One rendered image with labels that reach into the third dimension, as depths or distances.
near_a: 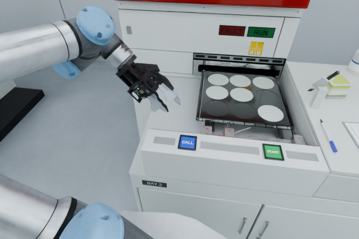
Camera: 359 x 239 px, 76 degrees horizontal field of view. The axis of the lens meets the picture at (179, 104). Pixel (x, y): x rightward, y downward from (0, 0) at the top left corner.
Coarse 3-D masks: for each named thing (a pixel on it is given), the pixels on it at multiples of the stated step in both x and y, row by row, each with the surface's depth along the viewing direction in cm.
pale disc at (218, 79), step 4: (212, 76) 113; (216, 76) 113; (220, 76) 113; (224, 76) 112; (208, 80) 110; (212, 80) 110; (216, 80) 110; (220, 80) 110; (224, 80) 110; (228, 80) 110; (216, 84) 107; (220, 84) 107; (224, 84) 107
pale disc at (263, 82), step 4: (256, 80) 110; (260, 80) 110; (264, 80) 110; (268, 80) 110; (256, 84) 107; (260, 84) 107; (264, 84) 107; (268, 84) 107; (272, 84) 107; (264, 88) 105; (268, 88) 105
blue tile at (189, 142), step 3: (183, 138) 74; (186, 138) 74; (189, 138) 74; (192, 138) 74; (195, 138) 74; (183, 141) 72; (186, 141) 72; (189, 141) 72; (192, 141) 72; (180, 144) 72; (183, 144) 72; (186, 144) 72; (189, 144) 72; (192, 144) 72; (183, 147) 71; (186, 147) 71; (189, 147) 71; (192, 147) 71
